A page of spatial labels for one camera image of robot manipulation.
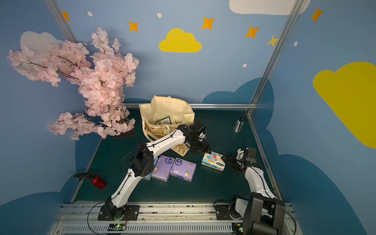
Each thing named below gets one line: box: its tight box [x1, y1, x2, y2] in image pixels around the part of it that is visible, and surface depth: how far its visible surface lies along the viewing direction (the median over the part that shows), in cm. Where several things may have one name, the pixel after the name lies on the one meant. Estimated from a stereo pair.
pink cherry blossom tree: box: [7, 27, 140, 141], surface depth 70 cm
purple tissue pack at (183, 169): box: [169, 157, 197, 183], surface depth 86 cm
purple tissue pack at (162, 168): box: [151, 154, 175, 183], surface depth 86 cm
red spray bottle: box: [73, 172, 108, 190], surface depth 77 cm
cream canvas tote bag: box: [139, 94, 195, 157], surface depth 95 cm
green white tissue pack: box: [155, 115, 174, 126], surface depth 103 cm
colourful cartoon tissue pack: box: [201, 151, 226, 172], surface depth 90 cm
